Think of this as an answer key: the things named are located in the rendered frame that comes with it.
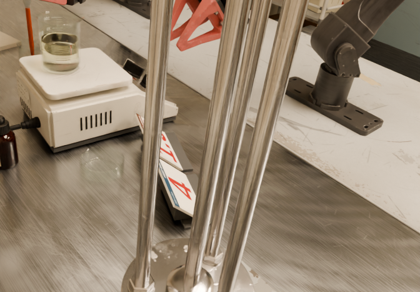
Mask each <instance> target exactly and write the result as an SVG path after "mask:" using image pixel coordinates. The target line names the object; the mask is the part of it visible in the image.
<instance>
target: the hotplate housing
mask: <svg viewBox="0 0 420 292"><path fill-rule="evenodd" d="M16 79H17V89H18V95H19V104H20V105H21V107H22V110H23V111H24V112H25V113H26V115H27V116H28V118H29V119H28V120H27V121H24V122H21V128H22V129H29V128H30V129H31V128H36V129H37V130H38V131H39V133H40V135H41V136H42V137H43V139H44V140H45V142H46V143H47V144H48V146H49V147H50V148H51V150H52V151H53V152H54V153H56V152H59V151H63V150H66V149H70V148H75V147H77V146H82V145H84V144H89V143H93V142H96V141H100V140H103V139H107V138H111V137H114V136H118V135H121V134H125V133H129V132H132V131H136V130H139V129H141V128H140V126H139V124H138V121H137V119H136V117H135V114H136V113H137V114H138V115H140V116H141V117H142V118H144V109H145V98H146V93H145V92H143V91H141V90H140V89H139V88H138V87H137V86H135V85H134V84H133V83H132V84H131V85H129V86H123V87H120V88H114V89H108V90H105V91H99V92H95V93H89V94H83V95H80V96H74V97H70V98H64V99H59V100H50V99H47V98H46V97H45V96H44V95H43V93H42V92H41V91H40V90H39V89H38V87H37V86H36V85H35V84H34V83H33V81H32V80H31V79H30V77H29V76H28V75H27V74H26V73H25V72H24V70H23V69H22V68H21V69H19V70H18V72H16ZM177 113H178V107H177V106H176V104H174V103H172V102H169V101H166V100H165V102H164V116H163V123H166V122H169V121H173V120H175V119H176V115H177Z"/></svg>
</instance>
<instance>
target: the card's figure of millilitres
mask: <svg viewBox="0 0 420 292"><path fill-rule="evenodd" d="M160 154H161V155H162V156H164V157H165V158H167V159H168V160H170V161H172V162H173V163H175V164H177V165H178V166H179V164H178V162H177V160H176V158H175V156H174V153H173V151H172V149H171V147H170V145H169V143H168V141H167V139H166V137H165V135H164V133H163V132H162V137H161V151H160Z"/></svg>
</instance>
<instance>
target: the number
mask: <svg viewBox="0 0 420 292"><path fill-rule="evenodd" d="M160 162H161V164H162V167H163V169H164V172H165V173H166V176H167V178H168V180H169V183H170V185H171V187H172V190H173V192H174V194H175V197H176V199H177V201H178V203H179V205H180V206H181V207H182V208H184V209H186V210H188V211H190V212H192V213H193V212H194V204H195V200H196V199H195V197H194V195H193V193H192V191H191V189H190V187H189V185H188V182H187V181H186V179H185V177H184V175H183V174H182V173H181V172H179V171H178V170H176V169H174V168H173V167H171V166H170V165H168V164H166V163H165V162H163V161H161V160H160Z"/></svg>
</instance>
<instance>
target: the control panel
mask: <svg viewBox="0 0 420 292"><path fill-rule="evenodd" d="M132 77H133V78H135V77H134V76H132ZM135 79H136V80H134V79H132V83H133V84H134V85H135V86H137V87H138V88H139V89H140V90H141V91H143V92H146V88H144V87H142V86H141V85H140V82H142V79H143V76H141V77H140V79H139V78H135ZM165 100H166V101H169V102H172V103H174V104H175V102H173V101H172V100H171V99H169V98H168V97H167V96H166V95H165Z"/></svg>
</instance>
